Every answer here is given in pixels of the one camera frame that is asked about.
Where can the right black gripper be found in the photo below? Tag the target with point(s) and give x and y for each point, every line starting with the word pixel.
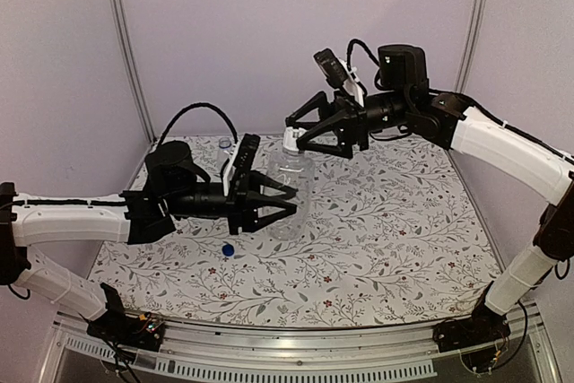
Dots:
pixel 350 124

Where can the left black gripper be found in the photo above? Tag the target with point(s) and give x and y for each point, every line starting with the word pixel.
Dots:
pixel 243 209

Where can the clear plastic bottle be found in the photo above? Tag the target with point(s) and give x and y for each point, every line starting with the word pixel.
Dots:
pixel 294 170

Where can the white clear bottle cap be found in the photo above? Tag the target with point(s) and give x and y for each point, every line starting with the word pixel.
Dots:
pixel 290 137

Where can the Pepsi label plastic bottle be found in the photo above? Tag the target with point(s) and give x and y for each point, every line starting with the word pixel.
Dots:
pixel 225 150

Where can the blue bottle cap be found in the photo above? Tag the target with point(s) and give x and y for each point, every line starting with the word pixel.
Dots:
pixel 228 250

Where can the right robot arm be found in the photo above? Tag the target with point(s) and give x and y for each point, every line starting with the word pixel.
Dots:
pixel 453 122

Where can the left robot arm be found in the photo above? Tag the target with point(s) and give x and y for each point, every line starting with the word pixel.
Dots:
pixel 175 188

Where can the floral patterned table mat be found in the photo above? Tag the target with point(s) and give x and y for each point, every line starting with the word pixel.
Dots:
pixel 391 237

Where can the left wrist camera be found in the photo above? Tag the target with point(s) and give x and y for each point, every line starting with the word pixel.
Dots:
pixel 240 160

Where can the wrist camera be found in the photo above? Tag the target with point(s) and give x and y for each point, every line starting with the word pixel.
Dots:
pixel 339 75
pixel 240 160

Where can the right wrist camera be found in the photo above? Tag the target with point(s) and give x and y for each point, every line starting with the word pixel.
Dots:
pixel 339 75

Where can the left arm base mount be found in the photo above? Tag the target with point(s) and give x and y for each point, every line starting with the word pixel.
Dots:
pixel 146 331

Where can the right aluminium frame post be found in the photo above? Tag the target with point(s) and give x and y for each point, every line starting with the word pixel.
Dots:
pixel 472 36

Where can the aluminium frame post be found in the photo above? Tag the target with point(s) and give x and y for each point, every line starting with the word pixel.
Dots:
pixel 128 57
pixel 472 36

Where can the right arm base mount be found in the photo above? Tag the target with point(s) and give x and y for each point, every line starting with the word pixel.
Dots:
pixel 484 331

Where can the left aluminium frame post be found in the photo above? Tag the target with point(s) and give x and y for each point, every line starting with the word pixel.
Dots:
pixel 128 57

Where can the front aluminium rail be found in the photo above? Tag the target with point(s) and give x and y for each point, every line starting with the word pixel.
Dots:
pixel 214 352

